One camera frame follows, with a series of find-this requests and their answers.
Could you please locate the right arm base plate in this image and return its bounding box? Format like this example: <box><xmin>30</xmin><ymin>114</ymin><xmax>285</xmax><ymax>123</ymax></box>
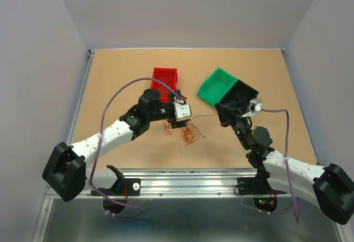
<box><xmin>234</xmin><ymin>177</ymin><xmax>285</xmax><ymax>195</ymax></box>

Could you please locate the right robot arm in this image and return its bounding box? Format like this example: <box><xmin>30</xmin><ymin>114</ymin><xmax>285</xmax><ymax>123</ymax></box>
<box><xmin>215</xmin><ymin>103</ymin><xmax>353</xmax><ymax>225</ymax></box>

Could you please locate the orange black cable bundle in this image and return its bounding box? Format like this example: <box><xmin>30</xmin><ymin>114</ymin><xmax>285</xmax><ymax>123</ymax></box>
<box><xmin>164</xmin><ymin>119</ymin><xmax>201</xmax><ymax>146</ymax></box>

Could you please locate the black plastic bin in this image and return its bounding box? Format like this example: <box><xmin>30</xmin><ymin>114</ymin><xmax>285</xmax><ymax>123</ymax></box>
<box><xmin>219</xmin><ymin>80</ymin><xmax>259</xmax><ymax>114</ymax></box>

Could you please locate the aluminium rail frame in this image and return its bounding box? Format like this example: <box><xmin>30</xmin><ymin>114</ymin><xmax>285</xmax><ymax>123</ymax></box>
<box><xmin>34</xmin><ymin>49</ymin><xmax>352</xmax><ymax>241</ymax></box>

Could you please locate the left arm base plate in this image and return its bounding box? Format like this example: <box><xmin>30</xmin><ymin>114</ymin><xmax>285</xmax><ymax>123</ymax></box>
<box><xmin>93</xmin><ymin>177</ymin><xmax>141</xmax><ymax>196</ymax></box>

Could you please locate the green plastic bin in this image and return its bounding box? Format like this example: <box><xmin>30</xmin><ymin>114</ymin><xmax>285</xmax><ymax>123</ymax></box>
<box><xmin>197</xmin><ymin>68</ymin><xmax>238</xmax><ymax>106</ymax></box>

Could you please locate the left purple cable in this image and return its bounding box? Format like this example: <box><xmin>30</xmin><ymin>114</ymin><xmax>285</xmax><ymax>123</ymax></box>
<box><xmin>90</xmin><ymin>77</ymin><xmax>186</xmax><ymax>218</ymax></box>

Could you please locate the purple cable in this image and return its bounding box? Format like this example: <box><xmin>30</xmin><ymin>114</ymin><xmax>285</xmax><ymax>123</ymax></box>
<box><xmin>90</xmin><ymin>77</ymin><xmax>186</xmax><ymax>218</ymax></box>
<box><xmin>259</xmin><ymin>108</ymin><xmax>301</xmax><ymax>223</ymax></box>

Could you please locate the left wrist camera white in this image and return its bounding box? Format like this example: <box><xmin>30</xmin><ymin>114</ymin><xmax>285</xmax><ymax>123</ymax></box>
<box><xmin>173</xmin><ymin>102</ymin><xmax>192</xmax><ymax>120</ymax></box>

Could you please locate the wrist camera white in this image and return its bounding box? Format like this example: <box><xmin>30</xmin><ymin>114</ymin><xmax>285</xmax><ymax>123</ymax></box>
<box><xmin>173</xmin><ymin>102</ymin><xmax>192</xmax><ymax>120</ymax></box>
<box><xmin>241</xmin><ymin>99</ymin><xmax>263</xmax><ymax>118</ymax></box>

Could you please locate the thin brown cable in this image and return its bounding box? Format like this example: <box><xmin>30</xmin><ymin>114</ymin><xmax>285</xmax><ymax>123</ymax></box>
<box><xmin>189</xmin><ymin>111</ymin><xmax>218</xmax><ymax>138</ymax></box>

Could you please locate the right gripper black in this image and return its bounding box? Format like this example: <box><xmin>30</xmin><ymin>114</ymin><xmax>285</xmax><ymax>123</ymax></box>
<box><xmin>215</xmin><ymin>102</ymin><xmax>251</xmax><ymax>150</ymax></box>

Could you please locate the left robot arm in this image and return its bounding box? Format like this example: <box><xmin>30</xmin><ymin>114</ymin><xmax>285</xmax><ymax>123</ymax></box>
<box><xmin>42</xmin><ymin>89</ymin><xmax>192</xmax><ymax>202</ymax></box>

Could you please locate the red plastic bin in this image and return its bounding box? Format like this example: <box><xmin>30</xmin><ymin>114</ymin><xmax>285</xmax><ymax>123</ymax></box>
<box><xmin>150</xmin><ymin>67</ymin><xmax>178</xmax><ymax>102</ymax></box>

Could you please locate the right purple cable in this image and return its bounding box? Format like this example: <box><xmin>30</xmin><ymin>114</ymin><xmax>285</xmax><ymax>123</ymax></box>
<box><xmin>259</xmin><ymin>108</ymin><xmax>301</xmax><ymax>223</ymax></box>

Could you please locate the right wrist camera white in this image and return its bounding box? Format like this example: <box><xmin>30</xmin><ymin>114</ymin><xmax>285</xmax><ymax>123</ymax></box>
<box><xmin>241</xmin><ymin>99</ymin><xmax>263</xmax><ymax>118</ymax></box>

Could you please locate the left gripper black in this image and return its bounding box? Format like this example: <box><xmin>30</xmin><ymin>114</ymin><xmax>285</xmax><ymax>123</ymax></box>
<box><xmin>147</xmin><ymin>90</ymin><xmax>188</xmax><ymax>127</ymax></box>

